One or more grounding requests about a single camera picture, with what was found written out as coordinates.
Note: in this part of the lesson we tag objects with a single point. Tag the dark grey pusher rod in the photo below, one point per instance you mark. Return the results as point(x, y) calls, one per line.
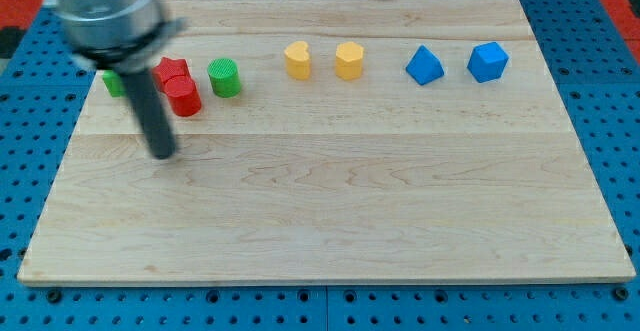
point(149, 112)

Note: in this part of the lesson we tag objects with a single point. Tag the red cylinder block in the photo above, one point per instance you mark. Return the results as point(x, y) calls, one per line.
point(183, 96)

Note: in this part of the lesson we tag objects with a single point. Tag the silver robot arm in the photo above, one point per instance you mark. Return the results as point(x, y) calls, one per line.
point(122, 36)

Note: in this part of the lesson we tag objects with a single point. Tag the green block behind rod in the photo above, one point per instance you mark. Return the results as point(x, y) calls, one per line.
point(113, 83)

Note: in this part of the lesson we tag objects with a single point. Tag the red star block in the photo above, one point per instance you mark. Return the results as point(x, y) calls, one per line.
point(167, 69)

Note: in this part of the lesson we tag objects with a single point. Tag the green cylinder block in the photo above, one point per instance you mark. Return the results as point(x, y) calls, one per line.
point(224, 77)

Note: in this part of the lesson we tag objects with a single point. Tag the yellow heart block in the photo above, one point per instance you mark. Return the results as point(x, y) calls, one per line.
point(298, 60)

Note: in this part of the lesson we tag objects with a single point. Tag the yellow hexagon block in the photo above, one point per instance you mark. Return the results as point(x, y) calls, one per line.
point(349, 60)

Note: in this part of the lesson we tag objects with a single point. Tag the wooden board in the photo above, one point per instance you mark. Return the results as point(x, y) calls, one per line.
point(372, 181)

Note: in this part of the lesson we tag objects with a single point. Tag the blue triangular block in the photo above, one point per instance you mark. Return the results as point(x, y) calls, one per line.
point(424, 67)

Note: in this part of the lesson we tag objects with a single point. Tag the blue cube block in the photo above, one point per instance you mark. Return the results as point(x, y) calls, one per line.
point(487, 62)

